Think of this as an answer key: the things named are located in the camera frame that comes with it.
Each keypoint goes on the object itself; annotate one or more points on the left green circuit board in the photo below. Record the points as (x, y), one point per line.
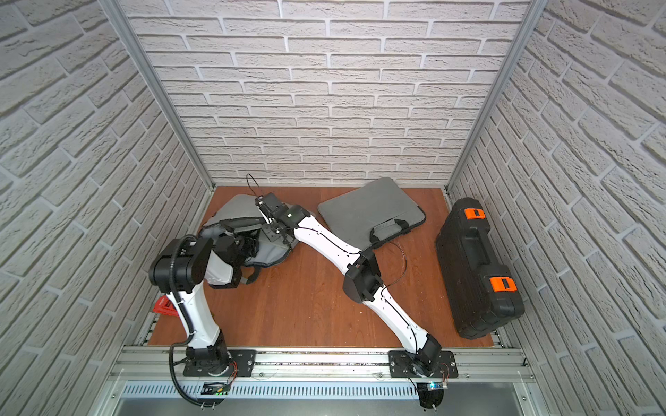
(215, 389)

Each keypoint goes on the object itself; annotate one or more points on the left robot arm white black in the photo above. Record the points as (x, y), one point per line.
(180, 272)

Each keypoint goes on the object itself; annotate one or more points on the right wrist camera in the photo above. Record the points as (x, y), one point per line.
(271, 206)

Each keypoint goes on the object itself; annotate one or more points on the aluminium front rail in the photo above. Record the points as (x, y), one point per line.
(275, 364)

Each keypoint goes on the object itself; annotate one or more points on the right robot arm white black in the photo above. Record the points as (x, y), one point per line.
(362, 279)

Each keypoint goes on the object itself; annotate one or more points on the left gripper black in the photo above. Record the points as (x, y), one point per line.
(244, 250)

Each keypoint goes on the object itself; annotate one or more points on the red handled pliers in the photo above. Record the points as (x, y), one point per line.
(164, 306)

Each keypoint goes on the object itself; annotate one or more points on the right green circuit board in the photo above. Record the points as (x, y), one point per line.
(435, 385)

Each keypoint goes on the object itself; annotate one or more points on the green circuit board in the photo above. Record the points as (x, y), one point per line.
(435, 385)
(215, 389)

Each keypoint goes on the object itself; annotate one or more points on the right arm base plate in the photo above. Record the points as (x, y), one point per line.
(402, 365)

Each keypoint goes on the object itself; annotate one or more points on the black tool case orange latches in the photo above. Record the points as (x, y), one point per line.
(483, 296)

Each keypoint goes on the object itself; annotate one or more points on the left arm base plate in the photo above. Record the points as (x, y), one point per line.
(236, 361)

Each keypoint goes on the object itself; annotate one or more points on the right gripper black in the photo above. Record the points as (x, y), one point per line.
(269, 222)

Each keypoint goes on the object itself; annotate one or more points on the grey laptop bag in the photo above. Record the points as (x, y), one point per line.
(372, 215)
(272, 249)

